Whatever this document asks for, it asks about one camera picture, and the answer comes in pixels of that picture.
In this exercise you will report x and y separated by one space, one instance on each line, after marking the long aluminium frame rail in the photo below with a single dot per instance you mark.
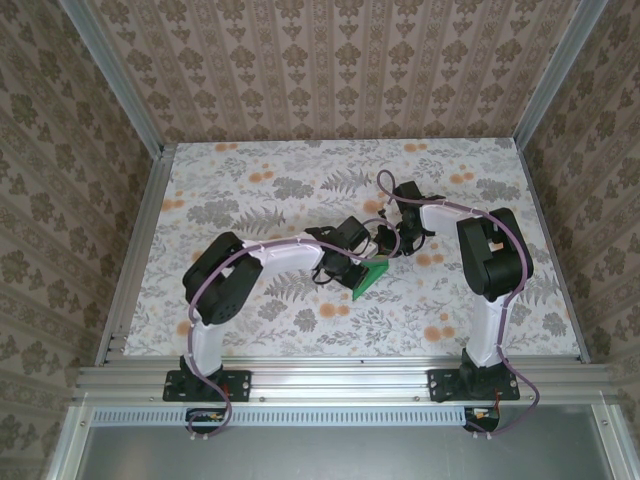
340 385

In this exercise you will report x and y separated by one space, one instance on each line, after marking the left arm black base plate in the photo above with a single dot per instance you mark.
240 385

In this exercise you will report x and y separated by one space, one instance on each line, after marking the aluminium frame post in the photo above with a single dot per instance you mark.
121 80
557 75

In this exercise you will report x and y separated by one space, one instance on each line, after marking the green paper sheet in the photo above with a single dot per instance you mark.
372 280

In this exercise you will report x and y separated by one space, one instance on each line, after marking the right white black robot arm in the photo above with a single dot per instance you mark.
495 260

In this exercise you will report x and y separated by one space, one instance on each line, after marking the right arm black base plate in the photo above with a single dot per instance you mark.
440 385

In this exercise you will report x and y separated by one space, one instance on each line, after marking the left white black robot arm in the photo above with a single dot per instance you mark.
220 285

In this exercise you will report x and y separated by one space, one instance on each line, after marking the aluminium side rail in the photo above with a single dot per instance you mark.
150 200
549 250

